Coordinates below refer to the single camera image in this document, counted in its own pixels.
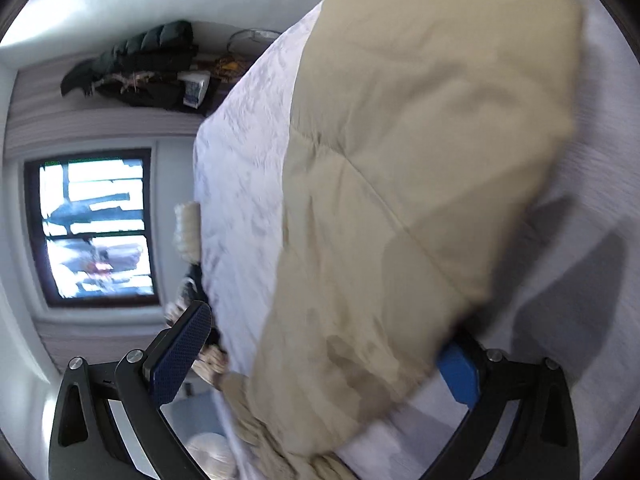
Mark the dark green puffer jacket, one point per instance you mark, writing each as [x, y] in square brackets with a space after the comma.
[150, 40]

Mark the cream quilted garment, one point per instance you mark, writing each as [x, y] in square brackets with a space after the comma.
[187, 225]

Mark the cream striped clothing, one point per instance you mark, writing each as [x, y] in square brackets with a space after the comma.
[260, 435]

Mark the white round fan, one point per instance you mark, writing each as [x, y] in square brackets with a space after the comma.
[252, 36]

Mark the white box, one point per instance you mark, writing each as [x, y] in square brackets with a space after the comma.
[196, 90]

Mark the dark cloth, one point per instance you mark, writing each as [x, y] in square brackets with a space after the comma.
[196, 282]

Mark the white cloth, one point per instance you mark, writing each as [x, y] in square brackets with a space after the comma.
[210, 457]

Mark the lavender fuzzy bed blanket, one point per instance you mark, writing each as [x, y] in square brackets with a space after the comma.
[240, 160]

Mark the dark framed window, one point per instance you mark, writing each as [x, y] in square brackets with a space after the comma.
[100, 220]

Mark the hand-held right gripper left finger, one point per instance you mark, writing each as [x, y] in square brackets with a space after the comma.
[182, 355]

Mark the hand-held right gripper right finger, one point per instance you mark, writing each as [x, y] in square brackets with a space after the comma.
[457, 372]

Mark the beige puffer jacket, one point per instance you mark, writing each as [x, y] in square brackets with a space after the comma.
[400, 160]

